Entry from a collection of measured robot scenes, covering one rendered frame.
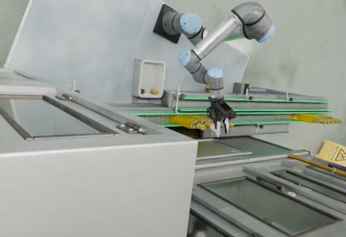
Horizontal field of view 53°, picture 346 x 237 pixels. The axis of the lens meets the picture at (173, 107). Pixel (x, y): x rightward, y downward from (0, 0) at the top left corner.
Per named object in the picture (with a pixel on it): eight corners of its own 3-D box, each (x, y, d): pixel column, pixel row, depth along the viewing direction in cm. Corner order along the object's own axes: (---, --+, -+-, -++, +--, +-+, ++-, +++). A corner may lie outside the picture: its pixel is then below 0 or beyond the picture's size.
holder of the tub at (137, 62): (130, 103, 214) (136, 105, 208) (134, 58, 210) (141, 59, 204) (153, 103, 224) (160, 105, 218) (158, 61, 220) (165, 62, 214)
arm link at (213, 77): (214, 65, 181) (225, 66, 175) (216, 85, 184) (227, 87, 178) (203, 68, 177) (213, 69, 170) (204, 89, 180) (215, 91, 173)
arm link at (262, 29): (190, 24, 214) (267, 4, 173) (204, 40, 222) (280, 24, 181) (182, 39, 209) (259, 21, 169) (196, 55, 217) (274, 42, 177)
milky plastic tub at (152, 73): (131, 95, 212) (138, 97, 206) (134, 58, 209) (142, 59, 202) (155, 96, 223) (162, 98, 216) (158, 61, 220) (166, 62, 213)
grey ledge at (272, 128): (193, 134, 244) (204, 138, 235) (195, 122, 243) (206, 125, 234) (278, 130, 301) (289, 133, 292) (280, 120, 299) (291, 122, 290)
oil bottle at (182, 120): (170, 121, 218) (191, 129, 201) (171, 113, 217) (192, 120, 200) (177, 121, 221) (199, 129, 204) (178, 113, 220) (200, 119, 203)
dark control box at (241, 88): (232, 92, 264) (240, 94, 257) (234, 82, 263) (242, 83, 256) (240, 92, 269) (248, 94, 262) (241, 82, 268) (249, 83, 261)
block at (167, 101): (161, 105, 219) (167, 107, 214) (162, 90, 218) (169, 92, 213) (166, 105, 222) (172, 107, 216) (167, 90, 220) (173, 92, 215)
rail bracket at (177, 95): (167, 110, 214) (179, 114, 204) (170, 83, 212) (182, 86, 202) (171, 110, 216) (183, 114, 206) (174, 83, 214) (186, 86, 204)
